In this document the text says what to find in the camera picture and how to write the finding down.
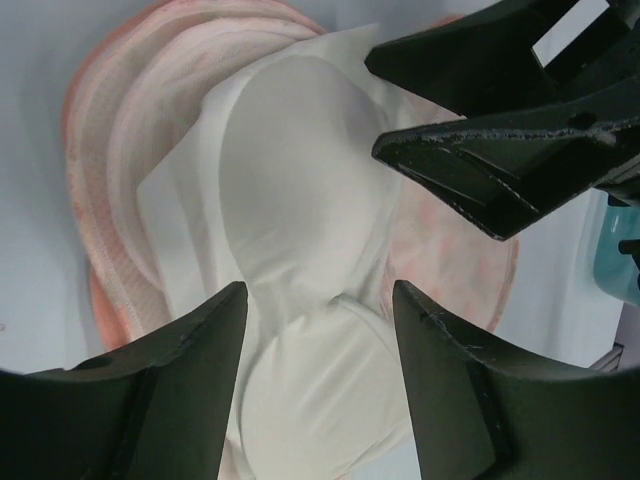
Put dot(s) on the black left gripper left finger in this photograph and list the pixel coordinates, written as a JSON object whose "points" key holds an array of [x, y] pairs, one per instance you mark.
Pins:
{"points": [[156, 408]]}

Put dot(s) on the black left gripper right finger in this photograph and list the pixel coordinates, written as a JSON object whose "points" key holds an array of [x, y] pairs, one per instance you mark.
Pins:
{"points": [[483, 408]]}

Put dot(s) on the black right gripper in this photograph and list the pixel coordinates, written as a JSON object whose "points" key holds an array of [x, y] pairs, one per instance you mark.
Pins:
{"points": [[570, 125]]}

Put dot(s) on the white bra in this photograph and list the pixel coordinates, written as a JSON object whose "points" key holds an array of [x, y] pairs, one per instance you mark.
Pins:
{"points": [[275, 186]]}

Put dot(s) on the teal translucent plastic basin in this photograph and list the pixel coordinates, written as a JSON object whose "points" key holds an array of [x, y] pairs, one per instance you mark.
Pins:
{"points": [[616, 264]]}

